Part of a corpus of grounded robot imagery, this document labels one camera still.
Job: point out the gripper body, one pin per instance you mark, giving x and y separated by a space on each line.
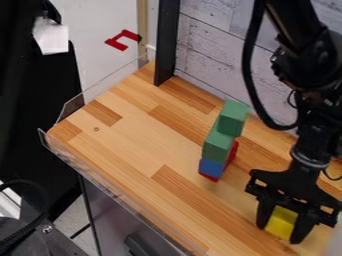
294 186

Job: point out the red block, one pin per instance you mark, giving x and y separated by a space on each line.
232 154

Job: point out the green block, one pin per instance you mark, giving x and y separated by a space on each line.
217 146
232 118

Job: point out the blue block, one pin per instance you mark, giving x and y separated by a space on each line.
211 167

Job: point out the black post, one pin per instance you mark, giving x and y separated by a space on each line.
167 40

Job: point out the red bracket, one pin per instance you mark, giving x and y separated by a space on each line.
121 40

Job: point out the yellow block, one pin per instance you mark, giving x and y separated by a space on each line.
281 221

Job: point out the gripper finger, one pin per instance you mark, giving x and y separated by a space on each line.
264 213
303 230

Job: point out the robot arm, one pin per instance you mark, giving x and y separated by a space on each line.
311 50

